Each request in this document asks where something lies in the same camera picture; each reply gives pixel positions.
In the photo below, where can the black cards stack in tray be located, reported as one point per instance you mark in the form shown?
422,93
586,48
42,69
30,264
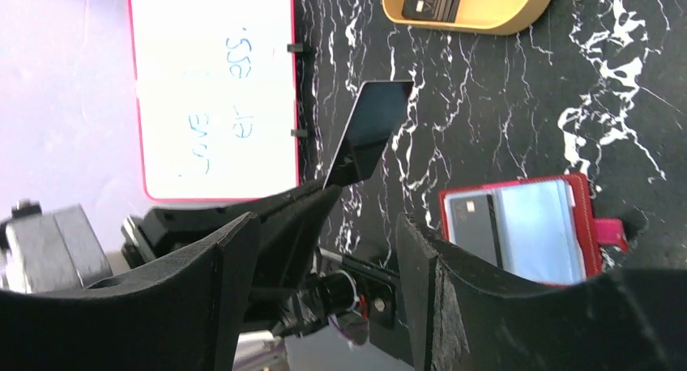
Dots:
444,11

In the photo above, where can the red card holder wallet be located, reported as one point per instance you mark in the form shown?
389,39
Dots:
547,229

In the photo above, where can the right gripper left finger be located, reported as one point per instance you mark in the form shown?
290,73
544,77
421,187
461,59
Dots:
74,330

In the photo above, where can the black VIP card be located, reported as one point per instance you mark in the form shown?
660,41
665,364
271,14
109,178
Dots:
375,116
473,225

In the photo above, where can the tan oval tray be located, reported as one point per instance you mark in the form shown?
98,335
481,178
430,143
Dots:
488,17

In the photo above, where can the pink framed whiteboard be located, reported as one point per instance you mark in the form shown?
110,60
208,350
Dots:
217,99

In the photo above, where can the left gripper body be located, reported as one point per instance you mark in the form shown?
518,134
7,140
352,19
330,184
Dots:
247,258

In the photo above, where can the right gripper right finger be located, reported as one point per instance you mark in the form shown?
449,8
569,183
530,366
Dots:
466,314

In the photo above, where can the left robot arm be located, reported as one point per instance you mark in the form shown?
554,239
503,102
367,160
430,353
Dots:
59,251

